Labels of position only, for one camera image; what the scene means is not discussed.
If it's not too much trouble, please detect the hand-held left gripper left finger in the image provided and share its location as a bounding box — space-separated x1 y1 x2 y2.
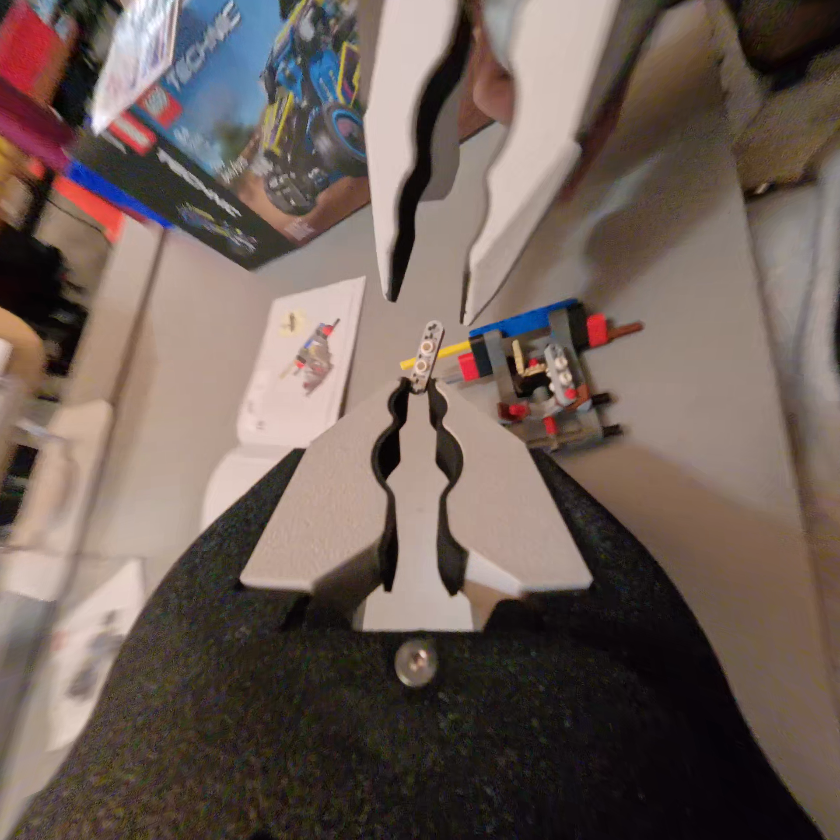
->
238 378 412 593

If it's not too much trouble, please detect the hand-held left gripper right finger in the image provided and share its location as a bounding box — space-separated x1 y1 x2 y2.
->
425 382 595 602

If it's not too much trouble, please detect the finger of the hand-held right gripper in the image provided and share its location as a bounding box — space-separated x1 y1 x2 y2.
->
461 0 622 327
357 0 473 304

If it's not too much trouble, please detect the partly built lego model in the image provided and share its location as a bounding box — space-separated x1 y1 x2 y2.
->
399 298 645 455

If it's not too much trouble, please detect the small grey lego beam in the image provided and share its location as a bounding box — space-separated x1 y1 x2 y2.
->
411 319 446 395

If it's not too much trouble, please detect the lego set box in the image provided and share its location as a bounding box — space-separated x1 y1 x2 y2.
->
71 0 494 271

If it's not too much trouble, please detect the lego instruction booklet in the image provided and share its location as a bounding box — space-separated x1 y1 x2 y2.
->
200 276 367 536

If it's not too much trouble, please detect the person's right hand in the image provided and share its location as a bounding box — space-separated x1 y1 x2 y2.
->
470 56 519 127

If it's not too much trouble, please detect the person's black garment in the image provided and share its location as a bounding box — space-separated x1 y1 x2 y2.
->
722 0 840 74

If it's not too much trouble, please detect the white plastic bag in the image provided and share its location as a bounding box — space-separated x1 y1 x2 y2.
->
91 0 182 134

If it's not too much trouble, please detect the clear plastic container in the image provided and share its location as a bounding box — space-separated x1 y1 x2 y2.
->
0 374 120 746

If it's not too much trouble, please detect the red and blue box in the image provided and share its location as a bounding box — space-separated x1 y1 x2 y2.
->
51 159 173 242

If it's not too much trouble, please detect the magenta item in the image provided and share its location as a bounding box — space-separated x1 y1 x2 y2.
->
0 79 77 173

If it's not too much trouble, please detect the black bag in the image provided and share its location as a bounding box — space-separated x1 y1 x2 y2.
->
0 222 89 398

